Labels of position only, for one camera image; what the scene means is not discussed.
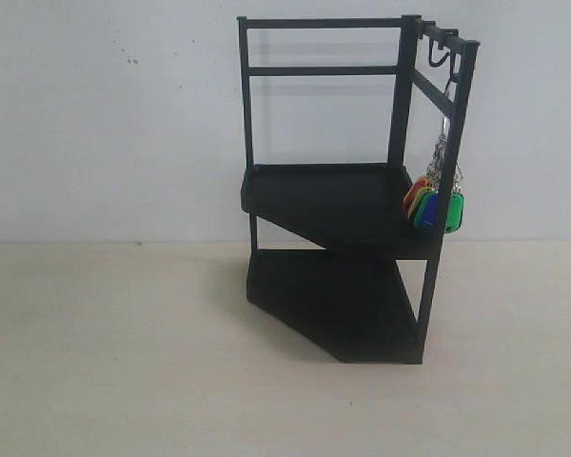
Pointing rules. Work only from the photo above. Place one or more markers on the black two-tier corner rack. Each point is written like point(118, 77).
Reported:
point(363, 292)

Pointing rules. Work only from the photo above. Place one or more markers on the colourful key tag bunch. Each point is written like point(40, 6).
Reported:
point(421, 202)

